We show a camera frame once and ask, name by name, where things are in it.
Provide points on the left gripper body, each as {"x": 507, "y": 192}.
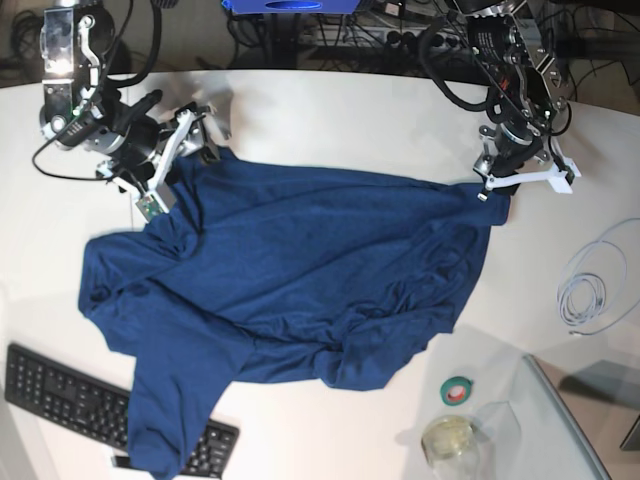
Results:
{"x": 505, "y": 150}

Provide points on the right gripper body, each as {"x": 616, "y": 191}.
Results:
{"x": 137, "y": 139}

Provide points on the dark blue t-shirt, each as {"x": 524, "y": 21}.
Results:
{"x": 268, "y": 274}

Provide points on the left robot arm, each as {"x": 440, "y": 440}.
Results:
{"x": 506, "y": 44}

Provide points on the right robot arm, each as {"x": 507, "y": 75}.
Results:
{"x": 83, "y": 105}

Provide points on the blue box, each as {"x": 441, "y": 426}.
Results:
{"x": 291, "y": 6}

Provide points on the white power strip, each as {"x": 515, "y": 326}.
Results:
{"x": 357, "y": 36}

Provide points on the green tape roll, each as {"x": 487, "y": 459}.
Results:
{"x": 456, "y": 390}

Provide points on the clear glass jar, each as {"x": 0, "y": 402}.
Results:
{"x": 454, "y": 447}

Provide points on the black computer keyboard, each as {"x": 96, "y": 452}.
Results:
{"x": 98, "y": 410}

